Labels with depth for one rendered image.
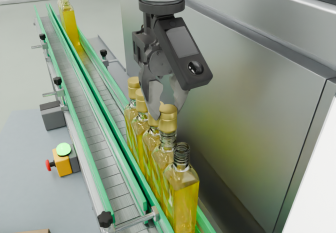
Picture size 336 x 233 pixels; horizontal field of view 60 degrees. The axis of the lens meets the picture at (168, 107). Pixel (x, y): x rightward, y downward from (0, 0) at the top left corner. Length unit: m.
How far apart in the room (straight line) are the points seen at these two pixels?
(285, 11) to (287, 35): 0.03
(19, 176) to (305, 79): 0.94
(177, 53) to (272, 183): 0.28
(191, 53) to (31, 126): 0.99
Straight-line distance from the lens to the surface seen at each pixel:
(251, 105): 0.52
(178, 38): 0.44
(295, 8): 0.43
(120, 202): 0.78
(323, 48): 0.41
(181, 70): 0.41
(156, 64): 0.47
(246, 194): 0.63
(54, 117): 1.23
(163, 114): 0.52
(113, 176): 0.84
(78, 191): 1.00
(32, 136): 1.26
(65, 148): 1.00
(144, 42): 0.48
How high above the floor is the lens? 1.49
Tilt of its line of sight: 34 degrees down
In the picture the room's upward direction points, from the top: straight up
